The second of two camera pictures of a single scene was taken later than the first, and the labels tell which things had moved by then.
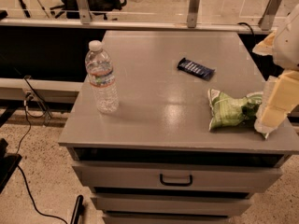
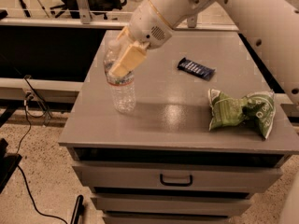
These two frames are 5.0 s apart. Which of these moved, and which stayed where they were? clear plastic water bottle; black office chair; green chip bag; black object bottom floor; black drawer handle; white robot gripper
Moved: clear plastic water bottle; white robot gripper
Stayed: black office chair; black drawer handle; black object bottom floor; green chip bag
